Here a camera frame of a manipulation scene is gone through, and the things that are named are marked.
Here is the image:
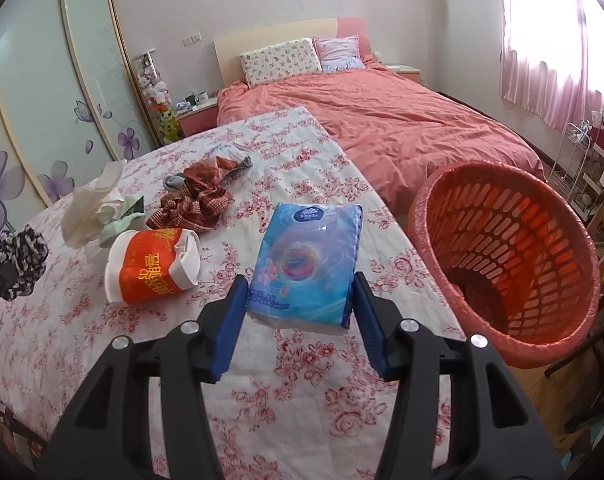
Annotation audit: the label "beige and pink headboard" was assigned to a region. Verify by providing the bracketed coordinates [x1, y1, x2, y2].
[213, 16, 375, 88]

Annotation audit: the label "green plush toy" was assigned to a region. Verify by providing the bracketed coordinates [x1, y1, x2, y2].
[157, 107, 180, 143]

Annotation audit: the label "pale green cloth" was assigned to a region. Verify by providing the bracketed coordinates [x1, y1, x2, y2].
[99, 195, 147, 248]

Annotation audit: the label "red plaid cloth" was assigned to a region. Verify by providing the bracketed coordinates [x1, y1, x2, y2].
[146, 157, 235, 233]

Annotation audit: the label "black and white knit scrunchie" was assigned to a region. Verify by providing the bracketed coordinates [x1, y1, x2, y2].
[0, 226, 50, 302]

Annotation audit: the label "orange plastic laundry basket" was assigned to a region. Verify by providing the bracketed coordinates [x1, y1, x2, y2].
[408, 160, 602, 370]

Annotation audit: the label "blue tissue pack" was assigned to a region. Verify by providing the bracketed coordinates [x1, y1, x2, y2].
[246, 202, 363, 337]

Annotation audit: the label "plush toy display shelf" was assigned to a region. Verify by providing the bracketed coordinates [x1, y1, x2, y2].
[130, 47, 175, 146]

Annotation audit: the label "pink nightstand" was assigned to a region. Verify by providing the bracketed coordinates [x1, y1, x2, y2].
[177, 97, 220, 138]

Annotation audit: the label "pink striped pillow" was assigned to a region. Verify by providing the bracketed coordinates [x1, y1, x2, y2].
[313, 35, 365, 73]

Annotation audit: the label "grey white orange sock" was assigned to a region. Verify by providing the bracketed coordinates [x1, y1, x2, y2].
[163, 142, 254, 193]

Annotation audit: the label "orange and white paper cup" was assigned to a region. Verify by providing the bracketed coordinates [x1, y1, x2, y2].
[104, 227, 201, 306]

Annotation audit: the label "bed with pink duvet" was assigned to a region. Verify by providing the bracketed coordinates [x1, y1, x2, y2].
[217, 62, 545, 211]

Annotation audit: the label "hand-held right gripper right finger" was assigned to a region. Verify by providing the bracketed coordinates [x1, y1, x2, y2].
[351, 271, 565, 480]

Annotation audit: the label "white tissue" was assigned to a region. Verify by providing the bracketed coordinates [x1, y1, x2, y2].
[60, 160, 127, 248]

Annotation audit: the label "beige nightstand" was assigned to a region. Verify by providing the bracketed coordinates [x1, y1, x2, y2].
[382, 62, 423, 86]

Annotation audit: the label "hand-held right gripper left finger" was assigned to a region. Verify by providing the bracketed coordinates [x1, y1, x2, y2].
[36, 274, 250, 480]

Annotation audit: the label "floral glass sliding wardrobe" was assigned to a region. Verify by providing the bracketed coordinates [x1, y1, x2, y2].
[0, 0, 155, 241]

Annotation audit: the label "white floral pillow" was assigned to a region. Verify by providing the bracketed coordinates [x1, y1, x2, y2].
[239, 37, 323, 88]

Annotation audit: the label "white wire rack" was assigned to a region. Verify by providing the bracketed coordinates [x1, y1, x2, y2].
[549, 120, 595, 201]

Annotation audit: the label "pink curtain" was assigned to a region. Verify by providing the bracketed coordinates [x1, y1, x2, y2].
[497, 0, 604, 133]

